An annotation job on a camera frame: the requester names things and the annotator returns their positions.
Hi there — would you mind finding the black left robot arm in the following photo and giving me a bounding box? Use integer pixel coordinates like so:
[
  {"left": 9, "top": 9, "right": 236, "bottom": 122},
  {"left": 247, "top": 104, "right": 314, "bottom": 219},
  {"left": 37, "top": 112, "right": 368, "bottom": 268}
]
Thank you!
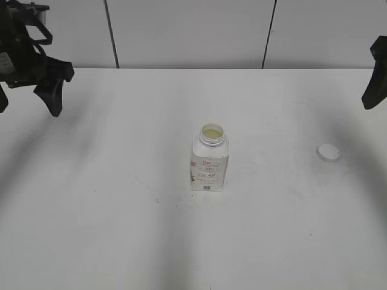
[{"left": 1, "top": 1, "right": 74, "bottom": 117}]

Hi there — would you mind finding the white square drink bottle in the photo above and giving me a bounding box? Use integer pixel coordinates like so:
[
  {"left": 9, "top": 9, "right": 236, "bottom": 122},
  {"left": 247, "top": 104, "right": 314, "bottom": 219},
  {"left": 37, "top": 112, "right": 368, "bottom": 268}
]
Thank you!
[{"left": 190, "top": 123, "right": 230, "bottom": 192}]

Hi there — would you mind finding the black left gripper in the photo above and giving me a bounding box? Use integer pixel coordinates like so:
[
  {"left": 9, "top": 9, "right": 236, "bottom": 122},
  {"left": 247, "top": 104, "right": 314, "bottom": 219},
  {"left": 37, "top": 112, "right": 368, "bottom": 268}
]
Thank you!
[{"left": 0, "top": 20, "right": 74, "bottom": 117}]

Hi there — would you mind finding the white ribbed screw cap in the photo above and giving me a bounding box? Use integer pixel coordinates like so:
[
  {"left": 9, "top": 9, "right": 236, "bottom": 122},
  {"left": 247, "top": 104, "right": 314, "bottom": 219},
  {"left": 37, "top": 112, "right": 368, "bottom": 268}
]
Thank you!
[{"left": 316, "top": 144, "right": 341, "bottom": 162}]

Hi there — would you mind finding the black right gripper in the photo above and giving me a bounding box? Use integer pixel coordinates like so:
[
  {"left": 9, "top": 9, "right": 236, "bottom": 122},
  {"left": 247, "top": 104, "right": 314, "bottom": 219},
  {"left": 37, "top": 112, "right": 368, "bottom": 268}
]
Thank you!
[{"left": 362, "top": 35, "right": 387, "bottom": 110}]

